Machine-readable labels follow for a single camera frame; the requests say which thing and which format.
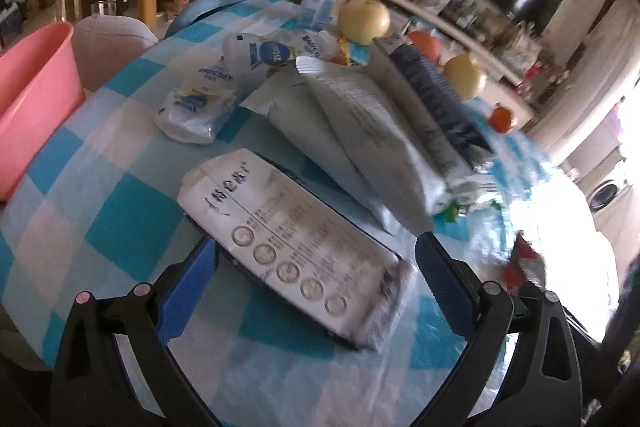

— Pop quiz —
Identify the yellow pear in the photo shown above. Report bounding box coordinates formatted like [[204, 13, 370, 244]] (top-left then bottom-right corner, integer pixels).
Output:
[[337, 0, 390, 46], [442, 53, 487, 100]]

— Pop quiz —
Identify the white blue plastic wrapper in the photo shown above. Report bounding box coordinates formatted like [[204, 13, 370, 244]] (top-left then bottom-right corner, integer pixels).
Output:
[[154, 60, 240, 145]]

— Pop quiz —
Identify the yellow pear right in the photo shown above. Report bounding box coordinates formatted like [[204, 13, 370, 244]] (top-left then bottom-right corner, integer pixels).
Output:
[[442, 53, 487, 100]]

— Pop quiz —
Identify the white wet wipes pack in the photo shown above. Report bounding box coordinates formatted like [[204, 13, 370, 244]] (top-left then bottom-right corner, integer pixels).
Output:
[[243, 57, 449, 236]]

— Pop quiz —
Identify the blue white checkered tablecloth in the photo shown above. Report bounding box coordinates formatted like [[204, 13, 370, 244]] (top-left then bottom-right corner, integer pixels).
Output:
[[1, 0, 608, 426]]

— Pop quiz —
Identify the crushed white blue bottle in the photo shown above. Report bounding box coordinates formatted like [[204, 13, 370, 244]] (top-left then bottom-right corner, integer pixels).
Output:
[[222, 29, 340, 79]]

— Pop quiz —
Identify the white milk carton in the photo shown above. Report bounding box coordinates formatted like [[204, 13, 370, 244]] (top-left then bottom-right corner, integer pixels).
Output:
[[178, 148, 418, 351]]

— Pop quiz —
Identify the orange tangerine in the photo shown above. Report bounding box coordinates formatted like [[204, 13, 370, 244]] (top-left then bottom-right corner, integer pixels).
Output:
[[487, 105, 518, 134]]

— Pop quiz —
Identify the pink upholstered stool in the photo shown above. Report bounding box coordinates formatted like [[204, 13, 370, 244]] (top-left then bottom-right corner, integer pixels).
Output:
[[72, 14, 160, 92]]

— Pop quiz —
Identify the red snack wrapper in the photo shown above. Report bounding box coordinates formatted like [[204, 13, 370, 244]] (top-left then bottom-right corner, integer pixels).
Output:
[[502, 232, 546, 294]]

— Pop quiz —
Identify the white green snack wrapper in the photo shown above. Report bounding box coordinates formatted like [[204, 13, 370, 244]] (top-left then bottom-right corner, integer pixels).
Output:
[[367, 34, 504, 215]]

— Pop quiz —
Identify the yellow pear left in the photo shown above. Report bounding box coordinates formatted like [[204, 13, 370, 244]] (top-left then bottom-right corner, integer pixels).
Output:
[[337, 0, 390, 46]]

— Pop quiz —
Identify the pink plastic bin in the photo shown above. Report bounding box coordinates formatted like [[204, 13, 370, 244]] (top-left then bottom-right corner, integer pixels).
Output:
[[0, 22, 86, 202]]

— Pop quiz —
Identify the red apple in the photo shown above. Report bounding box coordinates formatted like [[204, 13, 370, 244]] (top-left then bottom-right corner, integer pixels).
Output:
[[407, 30, 442, 65]]

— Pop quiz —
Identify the washing machine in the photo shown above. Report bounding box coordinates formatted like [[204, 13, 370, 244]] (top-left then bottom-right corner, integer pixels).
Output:
[[587, 178, 631, 215]]

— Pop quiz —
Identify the white tv cabinet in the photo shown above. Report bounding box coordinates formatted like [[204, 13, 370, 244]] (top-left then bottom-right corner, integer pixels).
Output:
[[331, 0, 533, 128]]

